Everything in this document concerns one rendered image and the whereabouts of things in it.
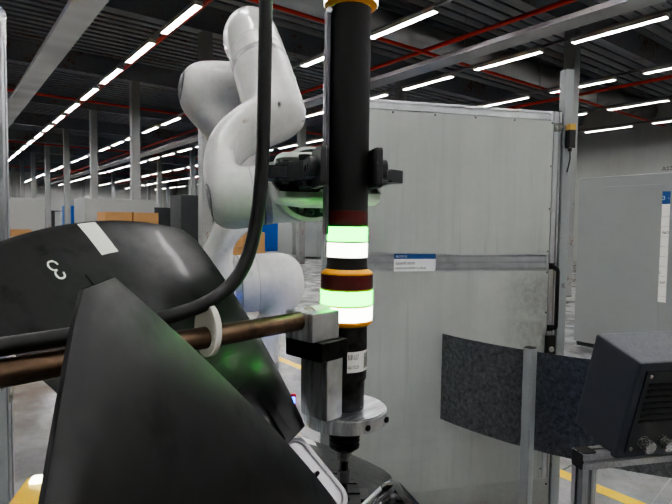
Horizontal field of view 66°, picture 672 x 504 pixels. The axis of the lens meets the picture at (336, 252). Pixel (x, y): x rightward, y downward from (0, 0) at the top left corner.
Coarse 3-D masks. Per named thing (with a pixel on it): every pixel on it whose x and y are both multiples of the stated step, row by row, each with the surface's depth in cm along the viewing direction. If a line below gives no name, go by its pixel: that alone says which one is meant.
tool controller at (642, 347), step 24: (600, 336) 94; (624, 336) 94; (648, 336) 95; (600, 360) 94; (624, 360) 88; (648, 360) 86; (600, 384) 94; (624, 384) 88; (648, 384) 86; (600, 408) 94; (624, 408) 88; (648, 408) 88; (600, 432) 94; (624, 432) 89; (648, 432) 90; (624, 456) 91
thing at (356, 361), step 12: (348, 336) 42; (360, 336) 42; (348, 348) 42; (360, 348) 42; (348, 360) 42; (360, 360) 42; (348, 372) 42; (360, 372) 42; (348, 384) 42; (360, 384) 43; (348, 396) 42; (360, 396) 43; (348, 408) 42; (360, 408) 43; (336, 444) 43; (348, 444) 43
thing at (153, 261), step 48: (48, 240) 37; (144, 240) 44; (192, 240) 49; (0, 288) 32; (48, 288) 34; (144, 288) 39; (192, 288) 43; (0, 336) 31; (48, 384) 31; (240, 384) 39; (288, 432) 38
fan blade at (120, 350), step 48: (96, 288) 11; (96, 336) 10; (144, 336) 12; (96, 384) 9; (144, 384) 11; (192, 384) 13; (96, 432) 9; (144, 432) 10; (192, 432) 12; (240, 432) 14; (48, 480) 8; (96, 480) 9; (144, 480) 10; (192, 480) 11; (240, 480) 13; (288, 480) 16
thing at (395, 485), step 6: (390, 480) 37; (384, 486) 37; (390, 486) 36; (396, 486) 36; (402, 486) 40; (384, 492) 36; (390, 492) 35; (396, 492) 35; (402, 492) 35; (408, 492) 41; (378, 498) 36; (384, 498) 35; (390, 498) 35; (396, 498) 34; (402, 498) 34; (408, 498) 40; (414, 498) 41
